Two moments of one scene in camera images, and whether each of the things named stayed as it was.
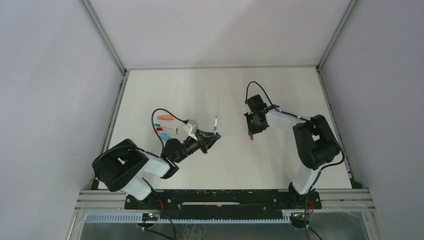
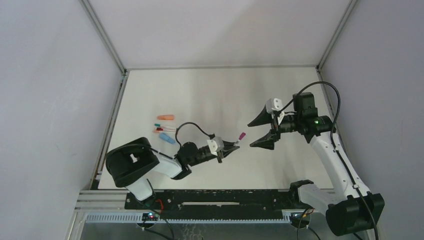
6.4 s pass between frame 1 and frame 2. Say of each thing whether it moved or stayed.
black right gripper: moved
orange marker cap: stayed
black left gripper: moved
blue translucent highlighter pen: stayed
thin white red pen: stayed
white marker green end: stayed
